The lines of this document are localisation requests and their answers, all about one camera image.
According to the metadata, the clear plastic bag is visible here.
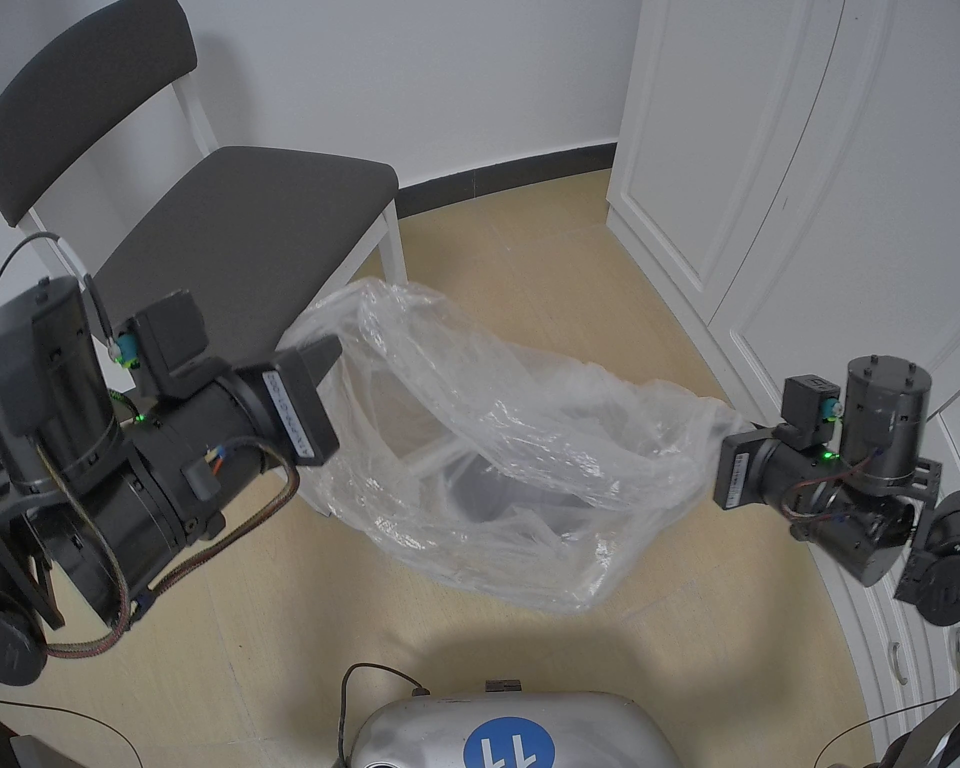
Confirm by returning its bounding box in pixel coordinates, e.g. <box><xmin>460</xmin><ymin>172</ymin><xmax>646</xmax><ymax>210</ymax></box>
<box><xmin>281</xmin><ymin>276</ymin><xmax>755</xmax><ymax>616</ymax></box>

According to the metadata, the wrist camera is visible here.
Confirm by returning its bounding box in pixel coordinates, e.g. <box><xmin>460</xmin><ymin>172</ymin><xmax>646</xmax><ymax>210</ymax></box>
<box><xmin>780</xmin><ymin>372</ymin><xmax>845</xmax><ymax>453</ymax></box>
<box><xmin>112</xmin><ymin>291</ymin><xmax>226</xmax><ymax>399</ymax></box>

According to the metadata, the white wardrobe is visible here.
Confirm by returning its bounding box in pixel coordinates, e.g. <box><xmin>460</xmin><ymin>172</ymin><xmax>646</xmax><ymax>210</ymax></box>
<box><xmin>606</xmin><ymin>0</ymin><xmax>960</xmax><ymax>744</ymax></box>

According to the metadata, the black cable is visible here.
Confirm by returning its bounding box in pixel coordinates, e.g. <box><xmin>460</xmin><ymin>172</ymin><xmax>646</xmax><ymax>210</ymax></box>
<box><xmin>339</xmin><ymin>663</ymin><xmax>432</xmax><ymax>762</ymax></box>

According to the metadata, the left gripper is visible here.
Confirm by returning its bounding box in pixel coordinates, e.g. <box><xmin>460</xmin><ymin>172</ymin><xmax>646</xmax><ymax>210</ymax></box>
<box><xmin>133</xmin><ymin>334</ymin><xmax>345</xmax><ymax>490</ymax></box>

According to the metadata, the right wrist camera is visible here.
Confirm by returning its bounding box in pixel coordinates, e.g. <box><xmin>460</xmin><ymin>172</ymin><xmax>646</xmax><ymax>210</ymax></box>
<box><xmin>780</xmin><ymin>372</ymin><xmax>845</xmax><ymax>453</ymax></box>

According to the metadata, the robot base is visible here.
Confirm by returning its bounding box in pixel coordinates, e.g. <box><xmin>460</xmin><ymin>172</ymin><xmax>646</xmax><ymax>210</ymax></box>
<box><xmin>351</xmin><ymin>678</ymin><xmax>684</xmax><ymax>768</ymax></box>

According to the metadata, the white trash bin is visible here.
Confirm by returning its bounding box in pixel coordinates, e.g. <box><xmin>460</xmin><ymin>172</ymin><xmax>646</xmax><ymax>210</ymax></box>
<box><xmin>435</xmin><ymin>420</ymin><xmax>621</xmax><ymax>564</ymax></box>

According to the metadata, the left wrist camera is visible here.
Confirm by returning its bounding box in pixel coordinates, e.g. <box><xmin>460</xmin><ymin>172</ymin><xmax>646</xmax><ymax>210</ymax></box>
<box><xmin>112</xmin><ymin>291</ymin><xmax>226</xmax><ymax>399</ymax></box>

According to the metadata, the white chair with grey seat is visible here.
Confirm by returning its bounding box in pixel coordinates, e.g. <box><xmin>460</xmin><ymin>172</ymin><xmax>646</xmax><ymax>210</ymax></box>
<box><xmin>0</xmin><ymin>0</ymin><xmax>410</xmax><ymax>519</ymax></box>

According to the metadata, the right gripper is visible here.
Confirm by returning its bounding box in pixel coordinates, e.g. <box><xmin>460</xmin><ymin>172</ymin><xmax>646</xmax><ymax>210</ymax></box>
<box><xmin>714</xmin><ymin>431</ymin><xmax>852</xmax><ymax>515</ymax></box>

